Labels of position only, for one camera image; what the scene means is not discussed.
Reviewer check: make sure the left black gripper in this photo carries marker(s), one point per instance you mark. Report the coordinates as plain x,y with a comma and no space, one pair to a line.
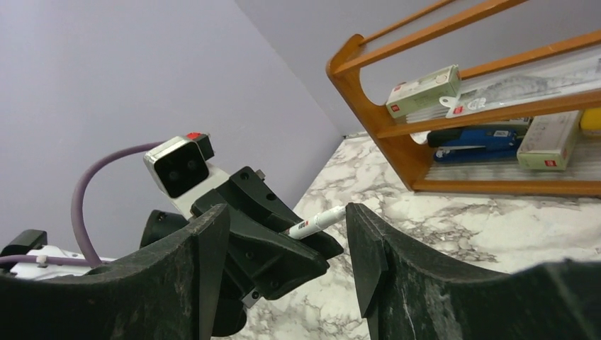
182,284

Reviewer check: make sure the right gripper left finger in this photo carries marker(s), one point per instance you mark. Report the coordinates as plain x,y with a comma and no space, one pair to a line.
103,304

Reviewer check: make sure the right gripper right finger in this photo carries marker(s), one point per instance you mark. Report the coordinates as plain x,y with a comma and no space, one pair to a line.
408,290

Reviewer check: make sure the white marker green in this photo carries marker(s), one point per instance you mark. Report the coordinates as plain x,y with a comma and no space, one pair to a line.
317,223

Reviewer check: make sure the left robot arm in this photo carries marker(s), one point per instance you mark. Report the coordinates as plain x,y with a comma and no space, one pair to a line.
30,257

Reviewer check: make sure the blue stapler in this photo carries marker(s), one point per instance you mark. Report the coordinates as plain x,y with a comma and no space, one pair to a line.
463,144

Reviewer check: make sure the wooden shelf rack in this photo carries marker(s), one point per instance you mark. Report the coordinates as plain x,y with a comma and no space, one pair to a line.
403,141

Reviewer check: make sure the green box upper shelf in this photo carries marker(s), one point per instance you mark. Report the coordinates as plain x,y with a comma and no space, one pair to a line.
424,92

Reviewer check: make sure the green box shelf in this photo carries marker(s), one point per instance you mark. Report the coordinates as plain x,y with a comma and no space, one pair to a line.
549,141
424,92

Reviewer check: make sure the green box lower shelf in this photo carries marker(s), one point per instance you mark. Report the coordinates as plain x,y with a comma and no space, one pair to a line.
549,141

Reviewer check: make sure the yellow object on shelf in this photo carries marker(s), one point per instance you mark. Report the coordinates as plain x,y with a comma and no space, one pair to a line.
590,122

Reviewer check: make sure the ruler set package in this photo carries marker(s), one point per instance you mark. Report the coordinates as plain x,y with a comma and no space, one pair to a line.
572,73

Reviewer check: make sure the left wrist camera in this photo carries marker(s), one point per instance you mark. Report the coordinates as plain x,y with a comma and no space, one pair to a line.
181,169

